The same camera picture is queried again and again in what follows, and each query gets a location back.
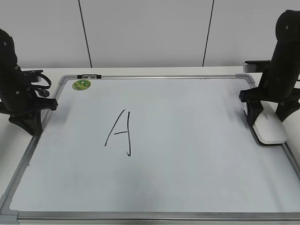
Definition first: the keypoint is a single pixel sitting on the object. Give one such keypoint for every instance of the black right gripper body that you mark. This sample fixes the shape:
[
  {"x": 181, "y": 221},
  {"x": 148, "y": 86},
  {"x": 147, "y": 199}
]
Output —
[{"x": 278, "y": 90}]

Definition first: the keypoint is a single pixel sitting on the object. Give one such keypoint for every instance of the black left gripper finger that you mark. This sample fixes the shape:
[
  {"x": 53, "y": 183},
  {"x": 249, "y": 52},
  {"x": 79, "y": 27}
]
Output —
[{"x": 30, "y": 122}]

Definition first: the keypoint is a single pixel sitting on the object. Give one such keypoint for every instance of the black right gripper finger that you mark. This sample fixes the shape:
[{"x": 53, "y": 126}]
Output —
[
  {"x": 254, "y": 108},
  {"x": 284, "y": 110}
]

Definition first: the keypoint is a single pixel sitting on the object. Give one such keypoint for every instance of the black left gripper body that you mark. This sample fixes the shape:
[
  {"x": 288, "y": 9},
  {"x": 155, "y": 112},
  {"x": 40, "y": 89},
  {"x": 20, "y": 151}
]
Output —
[{"x": 25, "y": 102}]

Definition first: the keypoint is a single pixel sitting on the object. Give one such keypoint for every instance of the white whiteboard eraser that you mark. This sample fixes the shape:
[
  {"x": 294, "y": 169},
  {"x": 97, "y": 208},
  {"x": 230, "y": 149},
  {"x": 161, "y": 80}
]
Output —
[{"x": 268, "y": 128}]

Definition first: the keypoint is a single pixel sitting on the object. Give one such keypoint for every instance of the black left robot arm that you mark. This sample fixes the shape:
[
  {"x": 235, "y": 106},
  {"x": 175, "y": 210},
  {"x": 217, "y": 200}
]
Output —
[{"x": 11, "y": 77}]

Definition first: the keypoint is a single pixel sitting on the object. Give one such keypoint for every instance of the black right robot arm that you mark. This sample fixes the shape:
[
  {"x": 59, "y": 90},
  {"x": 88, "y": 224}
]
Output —
[{"x": 285, "y": 61}]

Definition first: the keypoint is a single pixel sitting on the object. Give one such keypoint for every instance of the green round magnet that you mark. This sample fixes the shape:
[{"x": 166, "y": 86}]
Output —
[{"x": 81, "y": 85}]

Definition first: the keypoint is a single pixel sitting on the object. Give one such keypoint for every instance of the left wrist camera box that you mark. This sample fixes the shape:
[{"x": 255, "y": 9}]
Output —
[{"x": 33, "y": 75}]

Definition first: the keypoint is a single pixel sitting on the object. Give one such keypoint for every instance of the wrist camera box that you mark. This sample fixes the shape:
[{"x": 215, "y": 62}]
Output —
[
  {"x": 33, "y": 75},
  {"x": 255, "y": 66}
]

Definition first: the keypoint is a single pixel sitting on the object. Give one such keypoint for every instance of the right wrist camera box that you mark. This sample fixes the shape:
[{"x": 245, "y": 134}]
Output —
[{"x": 255, "y": 66}]

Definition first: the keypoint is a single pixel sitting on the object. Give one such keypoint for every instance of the whiteboard with grey frame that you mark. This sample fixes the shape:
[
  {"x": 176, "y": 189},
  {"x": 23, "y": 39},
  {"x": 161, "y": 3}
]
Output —
[{"x": 152, "y": 149}]

